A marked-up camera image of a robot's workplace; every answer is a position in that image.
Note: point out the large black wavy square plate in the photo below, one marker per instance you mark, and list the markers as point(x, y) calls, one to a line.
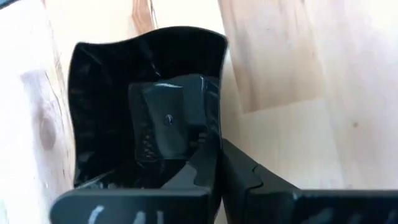
point(102, 109)

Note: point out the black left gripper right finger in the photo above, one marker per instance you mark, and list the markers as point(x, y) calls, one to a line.
point(280, 208)

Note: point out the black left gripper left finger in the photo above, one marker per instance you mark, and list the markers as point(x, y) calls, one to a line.
point(140, 208)

